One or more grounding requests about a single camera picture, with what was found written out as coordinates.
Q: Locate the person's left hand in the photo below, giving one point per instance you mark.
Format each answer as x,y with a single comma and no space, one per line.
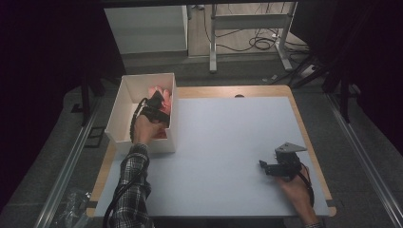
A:
146,129

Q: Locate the light blue table mat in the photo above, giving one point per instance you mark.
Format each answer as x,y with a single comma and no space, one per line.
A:
221,152

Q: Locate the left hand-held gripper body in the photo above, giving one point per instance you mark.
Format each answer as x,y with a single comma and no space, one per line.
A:
155,114

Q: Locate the white cabinet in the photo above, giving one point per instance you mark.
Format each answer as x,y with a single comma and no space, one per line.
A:
145,28

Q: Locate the pink cloth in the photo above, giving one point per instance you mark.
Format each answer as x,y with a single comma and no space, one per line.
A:
165,98

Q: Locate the person's right hand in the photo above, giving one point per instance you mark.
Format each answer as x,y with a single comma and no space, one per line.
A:
293,193

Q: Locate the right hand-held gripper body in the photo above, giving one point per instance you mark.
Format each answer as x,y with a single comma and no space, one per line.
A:
286,164

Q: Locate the grey metal desk frame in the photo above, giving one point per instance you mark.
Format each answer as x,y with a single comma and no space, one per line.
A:
250,22

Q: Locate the aluminium rail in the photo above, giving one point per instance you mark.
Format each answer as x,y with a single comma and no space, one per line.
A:
65,171
364,158

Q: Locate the wooden table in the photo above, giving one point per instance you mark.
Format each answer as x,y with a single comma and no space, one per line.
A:
221,91

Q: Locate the black stand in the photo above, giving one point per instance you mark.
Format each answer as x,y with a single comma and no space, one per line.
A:
86,98

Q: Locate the white power strip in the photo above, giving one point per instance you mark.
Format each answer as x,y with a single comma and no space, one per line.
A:
309,70

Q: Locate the clear plastic bag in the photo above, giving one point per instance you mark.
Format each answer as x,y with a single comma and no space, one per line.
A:
74,204

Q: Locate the white box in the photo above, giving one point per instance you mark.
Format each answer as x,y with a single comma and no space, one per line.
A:
126,104

